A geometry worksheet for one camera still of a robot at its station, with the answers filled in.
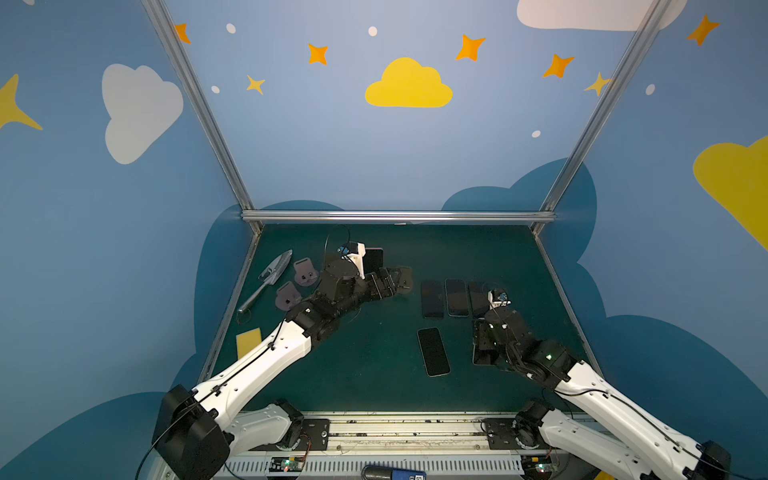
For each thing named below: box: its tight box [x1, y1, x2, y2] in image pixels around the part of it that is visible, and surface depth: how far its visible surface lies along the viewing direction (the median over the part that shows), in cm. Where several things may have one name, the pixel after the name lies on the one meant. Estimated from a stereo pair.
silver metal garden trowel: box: [236, 250, 293, 325], surface depth 104 cm
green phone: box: [417, 327, 451, 378], surface depth 90 cm
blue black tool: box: [361, 465, 427, 480], surface depth 67 cm
